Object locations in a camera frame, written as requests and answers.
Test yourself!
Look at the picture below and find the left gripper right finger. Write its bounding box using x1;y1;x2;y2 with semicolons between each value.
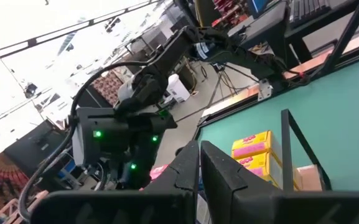
200;140;359;224

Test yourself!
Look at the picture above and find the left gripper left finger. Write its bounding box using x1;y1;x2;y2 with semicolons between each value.
31;140;201;224

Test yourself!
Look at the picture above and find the red Froot Loops cereal box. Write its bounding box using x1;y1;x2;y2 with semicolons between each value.
149;164;170;182

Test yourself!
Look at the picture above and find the yellow Corn Pops cereal box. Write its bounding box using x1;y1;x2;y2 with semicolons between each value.
231;130;281;160
237;152;304;191

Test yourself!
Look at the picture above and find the brown patterned cloth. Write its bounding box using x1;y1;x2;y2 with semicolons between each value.
91;70;124;107

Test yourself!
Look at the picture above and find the black monitor screen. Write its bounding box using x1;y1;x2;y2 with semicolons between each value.
4;119;68;175

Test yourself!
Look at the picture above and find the red patterned cloth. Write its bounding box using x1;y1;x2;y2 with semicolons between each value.
0;152;42;212

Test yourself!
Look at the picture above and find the grey equipment stand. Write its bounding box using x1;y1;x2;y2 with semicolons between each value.
227;0;292;63

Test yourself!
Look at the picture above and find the laptop with blue screen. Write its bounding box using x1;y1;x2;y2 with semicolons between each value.
249;0;269;14

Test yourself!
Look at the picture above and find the black keyboard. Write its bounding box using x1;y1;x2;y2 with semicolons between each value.
291;0;334;20

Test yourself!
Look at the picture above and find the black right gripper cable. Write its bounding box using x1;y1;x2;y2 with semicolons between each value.
19;60;155;222

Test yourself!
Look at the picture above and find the wooden shelf with black frame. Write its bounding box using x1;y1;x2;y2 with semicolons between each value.
280;108;332;192

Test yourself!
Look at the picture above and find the silver corner bracket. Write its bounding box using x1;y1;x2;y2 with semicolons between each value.
258;79;274;102

